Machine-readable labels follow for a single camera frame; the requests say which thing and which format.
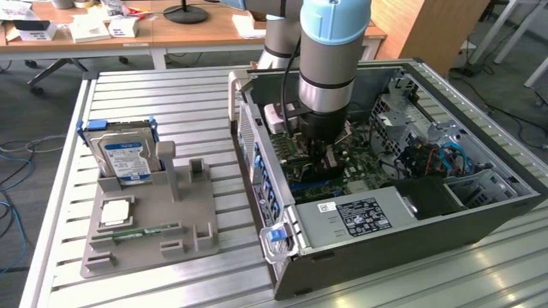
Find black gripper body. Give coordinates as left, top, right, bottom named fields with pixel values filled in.
left=298, top=107, right=349, bottom=147

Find low profile graphics card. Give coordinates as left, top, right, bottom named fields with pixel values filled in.
left=294, top=144, right=346, bottom=185

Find metal socket cover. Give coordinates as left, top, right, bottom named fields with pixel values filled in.
left=341, top=121, right=357, bottom=146

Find CPU socket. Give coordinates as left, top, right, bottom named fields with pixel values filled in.
left=288, top=133, right=313, bottom=158

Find green motherboard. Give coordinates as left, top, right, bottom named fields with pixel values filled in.
left=256, top=105, right=397, bottom=205

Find perforated metal drive cage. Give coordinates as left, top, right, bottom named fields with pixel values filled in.
left=366, top=75, right=436, bottom=161

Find long expansion slot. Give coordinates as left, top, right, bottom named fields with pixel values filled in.
left=290, top=181, right=329, bottom=191

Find grey power supply unit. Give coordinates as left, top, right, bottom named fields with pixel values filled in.
left=294, top=187, right=420, bottom=250

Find white booklet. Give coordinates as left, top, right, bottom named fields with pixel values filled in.
left=232, top=14, right=266, bottom=40

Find blue case side latch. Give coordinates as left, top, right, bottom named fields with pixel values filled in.
left=264, top=228, right=286, bottom=244

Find black power strip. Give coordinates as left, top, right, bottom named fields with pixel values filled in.
left=444, top=62, right=478, bottom=78

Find wooden cabinet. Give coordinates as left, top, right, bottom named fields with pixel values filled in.
left=369, top=0, right=492, bottom=75

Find white socket box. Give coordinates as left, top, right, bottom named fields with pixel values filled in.
left=456, top=40, right=478, bottom=56

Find wooden office desk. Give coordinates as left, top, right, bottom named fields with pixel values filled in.
left=0, top=0, right=154, bottom=70
left=152, top=0, right=389, bottom=70

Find metal disk bay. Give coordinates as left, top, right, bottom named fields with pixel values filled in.
left=442, top=168, right=521, bottom=209

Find open dark PC case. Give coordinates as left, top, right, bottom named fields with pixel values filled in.
left=228, top=57, right=548, bottom=301

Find black round lamp base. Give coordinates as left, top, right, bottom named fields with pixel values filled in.
left=161, top=0, right=209, bottom=25

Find hard disk with blue caddy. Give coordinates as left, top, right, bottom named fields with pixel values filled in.
left=76, top=115, right=161, bottom=187

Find green RAM stick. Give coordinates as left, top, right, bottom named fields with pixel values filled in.
left=92, top=223, right=180, bottom=241

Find white labelled box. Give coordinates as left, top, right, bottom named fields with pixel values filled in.
left=106, top=17, right=140, bottom=38

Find silver CPU chip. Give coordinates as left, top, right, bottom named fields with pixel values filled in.
left=100, top=201, right=132, bottom=225

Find grey parts rack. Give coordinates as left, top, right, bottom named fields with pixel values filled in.
left=80, top=140, right=221, bottom=280

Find clear plastic parts bag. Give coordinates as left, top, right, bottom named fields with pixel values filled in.
left=101, top=0, right=150, bottom=19

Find flat white box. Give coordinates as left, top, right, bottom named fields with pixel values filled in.
left=68, top=14, right=112, bottom=44

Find black chair base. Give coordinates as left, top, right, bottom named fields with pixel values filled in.
left=24, top=57, right=130, bottom=96

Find white box with black top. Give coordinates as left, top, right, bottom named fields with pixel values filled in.
left=13, top=19, right=58, bottom=42

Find brown cardboard piece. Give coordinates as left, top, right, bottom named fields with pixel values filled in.
left=2, top=21, right=22, bottom=45

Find printed paper sheets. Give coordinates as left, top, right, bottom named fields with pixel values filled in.
left=0, top=5, right=36, bottom=22

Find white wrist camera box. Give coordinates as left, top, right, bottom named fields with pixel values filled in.
left=262, top=101, right=313, bottom=135

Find red wire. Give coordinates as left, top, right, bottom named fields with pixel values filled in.
left=421, top=144, right=444, bottom=176

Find blue data wire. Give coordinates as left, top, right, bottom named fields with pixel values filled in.
left=438, top=141, right=474, bottom=176

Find white metal table frame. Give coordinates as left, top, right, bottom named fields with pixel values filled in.
left=468, top=0, right=548, bottom=88

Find grey floor cable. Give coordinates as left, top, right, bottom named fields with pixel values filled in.
left=0, top=134, right=68, bottom=153

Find blue floor cable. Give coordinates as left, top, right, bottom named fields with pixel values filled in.
left=0, top=153, right=34, bottom=275

